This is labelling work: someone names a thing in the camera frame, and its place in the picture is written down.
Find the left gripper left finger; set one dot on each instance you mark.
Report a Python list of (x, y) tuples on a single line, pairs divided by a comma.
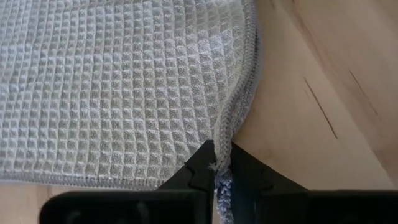
[(202, 171)]

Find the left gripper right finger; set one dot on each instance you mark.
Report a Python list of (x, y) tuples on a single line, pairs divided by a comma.
[(248, 177)]

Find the grey waffle microfiber towel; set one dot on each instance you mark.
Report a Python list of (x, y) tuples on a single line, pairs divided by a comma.
[(109, 93)]

